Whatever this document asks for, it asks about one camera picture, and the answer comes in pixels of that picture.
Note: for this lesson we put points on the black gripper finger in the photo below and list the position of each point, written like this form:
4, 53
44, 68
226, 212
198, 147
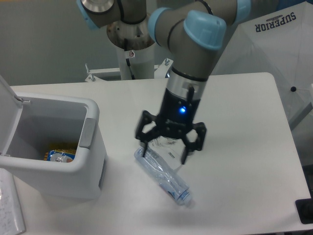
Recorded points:
197, 144
145, 137

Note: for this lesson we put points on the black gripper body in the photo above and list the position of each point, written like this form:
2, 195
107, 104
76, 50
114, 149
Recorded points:
175, 119

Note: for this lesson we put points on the white plastic trash can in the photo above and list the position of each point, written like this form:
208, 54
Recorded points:
52, 142

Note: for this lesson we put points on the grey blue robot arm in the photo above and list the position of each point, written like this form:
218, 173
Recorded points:
193, 33

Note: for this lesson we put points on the snack package inside can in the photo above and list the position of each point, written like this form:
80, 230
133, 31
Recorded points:
62, 152

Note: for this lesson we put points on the clear plastic wrapper bag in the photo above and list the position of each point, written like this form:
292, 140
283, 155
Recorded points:
170, 150

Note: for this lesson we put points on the crushed clear plastic bottle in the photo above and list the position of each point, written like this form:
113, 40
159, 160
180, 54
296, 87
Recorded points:
158, 170

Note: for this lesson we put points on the white superior umbrella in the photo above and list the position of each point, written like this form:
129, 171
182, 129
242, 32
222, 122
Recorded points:
280, 43

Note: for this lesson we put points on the black device at edge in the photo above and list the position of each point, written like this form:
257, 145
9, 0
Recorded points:
305, 210

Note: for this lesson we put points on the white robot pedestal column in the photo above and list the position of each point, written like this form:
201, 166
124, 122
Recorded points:
134, 47

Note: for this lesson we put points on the white metal base frame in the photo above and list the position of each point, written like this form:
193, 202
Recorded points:
114, 74

